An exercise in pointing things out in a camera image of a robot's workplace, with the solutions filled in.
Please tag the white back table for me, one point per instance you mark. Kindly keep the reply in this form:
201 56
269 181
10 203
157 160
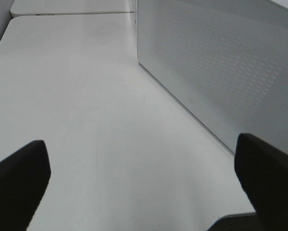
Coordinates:
71 7

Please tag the white microwave door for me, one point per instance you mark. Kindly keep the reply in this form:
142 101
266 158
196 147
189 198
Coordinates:
226 61

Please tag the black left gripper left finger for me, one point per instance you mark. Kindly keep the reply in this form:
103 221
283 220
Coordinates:
24 177

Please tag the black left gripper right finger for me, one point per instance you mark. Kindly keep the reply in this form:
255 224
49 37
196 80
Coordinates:
262 171

